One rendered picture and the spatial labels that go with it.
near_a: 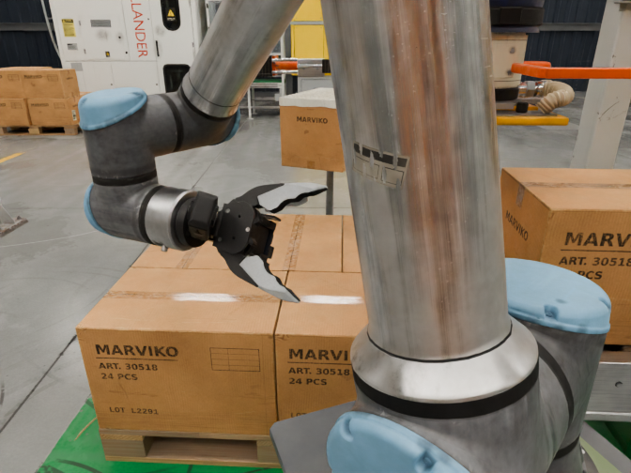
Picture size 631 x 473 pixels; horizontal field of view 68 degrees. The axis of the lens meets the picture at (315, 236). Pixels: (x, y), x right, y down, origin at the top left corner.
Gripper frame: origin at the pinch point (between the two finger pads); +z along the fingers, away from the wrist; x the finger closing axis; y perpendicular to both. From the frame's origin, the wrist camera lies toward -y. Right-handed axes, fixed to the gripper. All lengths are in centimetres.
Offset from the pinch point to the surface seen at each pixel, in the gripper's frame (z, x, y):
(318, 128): -84, -90, 176
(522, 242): 27, -24, 88
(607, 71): 36, -54, 48
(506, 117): 18, -48, 60
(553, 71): 26, -51, 44
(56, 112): -599, -175, 405
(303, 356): -26, 23, 80
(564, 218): 35, -28, 73
